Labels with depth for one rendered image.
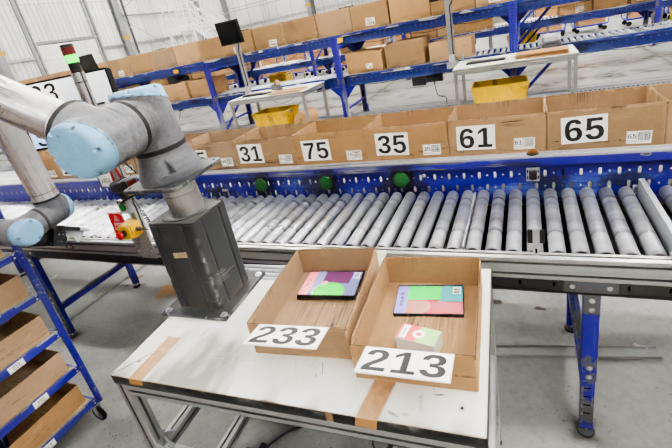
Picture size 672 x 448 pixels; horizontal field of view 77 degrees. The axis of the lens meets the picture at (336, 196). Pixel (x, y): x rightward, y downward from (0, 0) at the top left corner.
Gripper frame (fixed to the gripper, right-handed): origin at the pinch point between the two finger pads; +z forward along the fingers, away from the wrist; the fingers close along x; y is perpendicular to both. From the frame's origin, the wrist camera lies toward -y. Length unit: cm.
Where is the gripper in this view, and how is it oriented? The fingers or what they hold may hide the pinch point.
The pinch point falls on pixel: (81, 228)
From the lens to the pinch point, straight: 204.3
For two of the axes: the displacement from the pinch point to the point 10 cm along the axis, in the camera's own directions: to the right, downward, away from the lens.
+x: 9.3, -0.3, -3.6
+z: 3.7, 1.0, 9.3
